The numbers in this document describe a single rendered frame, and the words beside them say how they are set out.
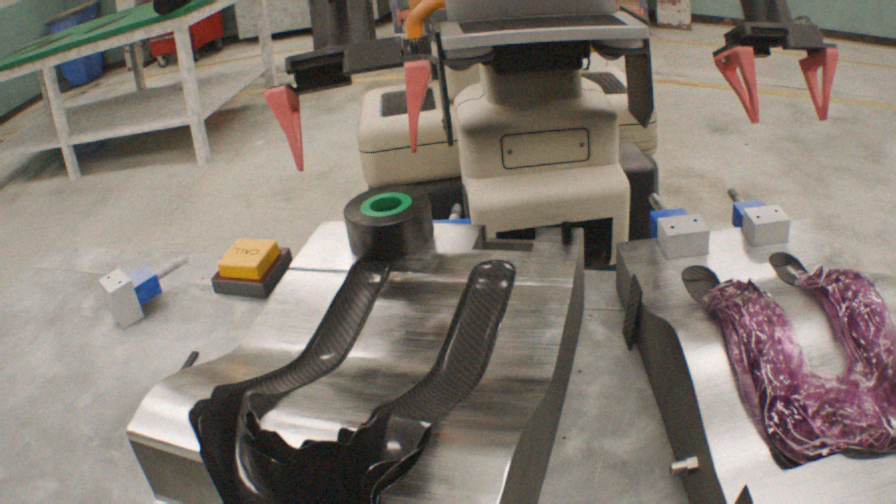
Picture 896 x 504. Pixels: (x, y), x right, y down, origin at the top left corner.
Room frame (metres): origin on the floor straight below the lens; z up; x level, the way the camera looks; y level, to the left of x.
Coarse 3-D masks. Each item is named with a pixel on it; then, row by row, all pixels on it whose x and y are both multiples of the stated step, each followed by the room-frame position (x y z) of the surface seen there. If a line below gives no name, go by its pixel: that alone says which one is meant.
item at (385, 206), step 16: (368, 192) 0.64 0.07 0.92; (384, 192) 0.63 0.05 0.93; (400, 192) 0.63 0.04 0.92; (416, 192) 0.62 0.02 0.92; (352, 208) 0.61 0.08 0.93; (368, 208) 0.61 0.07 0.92; (384, 208) 0.62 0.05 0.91; (400, 208) 0.60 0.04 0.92; (416, 208) 0.59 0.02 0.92; (352, 224) 0.58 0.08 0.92; (368, 224) 0.57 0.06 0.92; (384, 224) 0.57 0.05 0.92; (400, 224) 0.57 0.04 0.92; (416, 224) 0.58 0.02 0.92; (432, 224) 0.60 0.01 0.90; (352, 240) 0.59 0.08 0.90; (368, 240) 0.57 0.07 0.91; (384, 240) 0.57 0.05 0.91; (400, 240) 0.57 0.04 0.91; (416, 240) 0.58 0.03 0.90; (368, 256) 0.58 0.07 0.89; (384, 256) 0.57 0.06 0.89; (400, 256) 0.57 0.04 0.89
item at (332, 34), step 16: (320, 0) 0.61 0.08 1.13; (352, 0) 0.61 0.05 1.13; (368, 0) 0.63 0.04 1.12; (320, 16) 0.61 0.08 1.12; (336, 16) 0.60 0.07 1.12; (352, 16) 0.60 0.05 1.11; (368, 16) 0.61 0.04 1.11; (320, 32) 0.60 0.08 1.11; (336, 32) 0.59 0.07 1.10; (352, 32) 0.59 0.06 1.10; (368, 32) 0.60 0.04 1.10; (320, 48) 0.59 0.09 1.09; (336, 48) 0.58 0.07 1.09; (352, 48) 0.58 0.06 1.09; (400, 48) 0.58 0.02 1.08; (288, 64) 0.58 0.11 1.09; (304, 64) 0.58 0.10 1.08; (320, 64) 0.58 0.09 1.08; (336, 64) 0.60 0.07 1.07
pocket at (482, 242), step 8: (480, 232) 0.60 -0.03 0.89; (536, 232) 0.59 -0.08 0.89; (480, 240) 0.60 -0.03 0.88; (488, 240) 0.61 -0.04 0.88; (496, 240) 0.60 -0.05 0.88; (504, 240) 0.60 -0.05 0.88; (512, 240) 0.60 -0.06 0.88; (520, 240) 0.60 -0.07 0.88; (528, 240) 0.60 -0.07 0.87; (472, 248) 0.57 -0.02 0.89; (480, 248) 0.60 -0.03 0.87; (488, 248) 0.60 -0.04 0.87; (496, 248) 0.60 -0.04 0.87; (504, 248) 0.60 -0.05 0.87; (512, 248) 0.60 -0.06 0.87; (520, 248) 0.59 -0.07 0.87; (528, 248) 0.59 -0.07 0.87
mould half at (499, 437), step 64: (320, 256) 0.59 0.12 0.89; (448, 256) 0.56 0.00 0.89; (512, 256) 0.55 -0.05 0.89; (576, 256) 0.53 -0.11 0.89; (256, 320) 0.51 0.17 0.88; (320, 320) 0.50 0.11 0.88; (384, 320) 0.49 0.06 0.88; (448, 320) 0.47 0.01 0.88; (512, 320) 0.46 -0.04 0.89; (576, 320) 0.52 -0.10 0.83; (192, 384) 0.36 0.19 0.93; (320, 384) 0.38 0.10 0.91; (384, 384) 0.39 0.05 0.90; (512, 384) 0.38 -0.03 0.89; (192, 448) 0.29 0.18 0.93; (448, 448) 0.28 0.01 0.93; (512, 448) 0.27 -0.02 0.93
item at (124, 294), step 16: (112, 272) 0.69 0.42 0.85; (144, 272) 0.70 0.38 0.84; (160, 272) 0.71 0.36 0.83; (112, 288) 0.65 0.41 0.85; (128, 288) 0.66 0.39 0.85; (144, 288) 0.68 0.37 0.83; (160, 288) 0.69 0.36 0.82; (112, 304) 0.65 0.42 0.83; (128, 304) 0.65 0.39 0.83; (128, 320) 0.65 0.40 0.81
